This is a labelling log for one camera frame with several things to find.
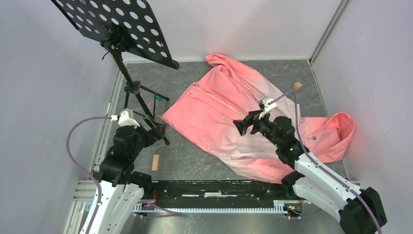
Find small wooden cube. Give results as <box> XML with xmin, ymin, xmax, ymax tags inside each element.
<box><xmin>293</xmin><ymin>82</ymin><xmax>303</xmax><ymax>91</ymax></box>

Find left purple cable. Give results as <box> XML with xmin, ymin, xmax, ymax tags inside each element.
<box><xmin>66</xmin><ymin>117</ymin><xmax>183</xmax><ymax>234</ymax></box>

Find black perforated music stand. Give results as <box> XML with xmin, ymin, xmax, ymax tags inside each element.
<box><xmin>50</xmin><ymin>0</ymin><xmax>180</xmax><ymax>146</ymax></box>

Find long wooden block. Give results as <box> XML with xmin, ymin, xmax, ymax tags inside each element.
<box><xmin>151</xmin><ymin>154</ymin><xmax>160</xmax><ymax>171</ymax></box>

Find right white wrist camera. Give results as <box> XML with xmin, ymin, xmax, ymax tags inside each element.
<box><xmin>258</xmin><ymin>97</ymin><xmax>277</xmax><ymax>119</ymax></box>

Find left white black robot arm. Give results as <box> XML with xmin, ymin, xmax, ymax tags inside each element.
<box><xmin>79</xmin><ymin>117</ymin><xmax>164</xmax><ymax>234</ymax></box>

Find purple cable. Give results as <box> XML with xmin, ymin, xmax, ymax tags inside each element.
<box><xmin>66</xmin><ymin>117</ymin><xmax>183</xmax><ymax>234</ymax></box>
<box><xmin>273</xmin><ymin>90</ymin><xmax>383</xmax><ymax>234</ymax></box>

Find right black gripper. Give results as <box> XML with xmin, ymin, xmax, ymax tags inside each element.
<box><xmin>233</xmin><ymin>109</ymin><xmax>281</xmax><ymax>148</ymax></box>

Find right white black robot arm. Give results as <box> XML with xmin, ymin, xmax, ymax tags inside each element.
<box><xmin>233</xmin><ymin>111</ymin><xmax>388</xmax><ymax>234</ymax></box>

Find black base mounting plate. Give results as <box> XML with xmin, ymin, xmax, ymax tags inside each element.
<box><xmin>143</xmin><ymin>180</ymin><xmax>300</xmax><ymax>209</ymax></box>

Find white slotted cable duct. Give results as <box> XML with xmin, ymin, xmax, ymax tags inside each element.
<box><xmin>132</xmin><ymin>200</ymin><xmax>303</xmax><ymax>215</ymax></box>

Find pink zip jacket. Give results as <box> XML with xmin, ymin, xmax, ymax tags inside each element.
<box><xmin>161</xmin><ymin>53</ymin><xmax>356</xmax><ymax>185</ymax></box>

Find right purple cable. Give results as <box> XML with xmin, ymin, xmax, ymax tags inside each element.
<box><xmin>273</xmin><ymin>90</ymin><xmax>383</xmax><ymax>234</ymax></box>

